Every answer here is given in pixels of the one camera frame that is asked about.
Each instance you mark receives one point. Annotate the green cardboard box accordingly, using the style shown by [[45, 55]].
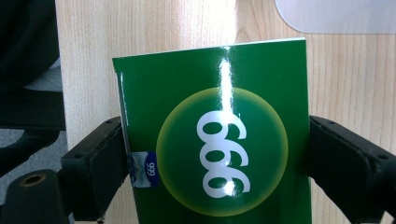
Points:
[[264, 77]]

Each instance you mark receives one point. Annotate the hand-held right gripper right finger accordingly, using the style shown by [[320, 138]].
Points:
[[348, 165]]

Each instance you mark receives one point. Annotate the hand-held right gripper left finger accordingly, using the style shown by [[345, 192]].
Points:
[[93, 168]]

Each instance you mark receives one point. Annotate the black office chair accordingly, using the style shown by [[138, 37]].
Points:
[[28, 105]]

